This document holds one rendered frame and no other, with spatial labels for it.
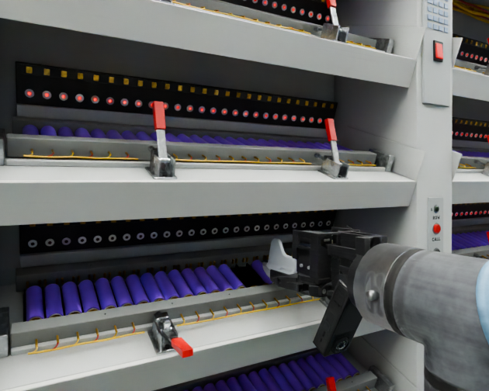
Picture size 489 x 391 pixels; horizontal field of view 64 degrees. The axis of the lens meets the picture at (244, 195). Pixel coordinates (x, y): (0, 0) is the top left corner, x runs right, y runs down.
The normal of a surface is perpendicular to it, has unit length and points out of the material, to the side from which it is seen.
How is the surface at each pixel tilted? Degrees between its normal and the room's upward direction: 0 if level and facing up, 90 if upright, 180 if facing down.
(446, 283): 51
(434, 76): 90
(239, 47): 110
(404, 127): 90
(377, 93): 90
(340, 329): 119
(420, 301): 81
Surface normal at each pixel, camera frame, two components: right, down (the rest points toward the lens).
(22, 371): 0.16, -0.93
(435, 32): 0.49, 0.01
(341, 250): -0.88, 0.02
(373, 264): -0.72, -0.56
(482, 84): 0.46, 0.36
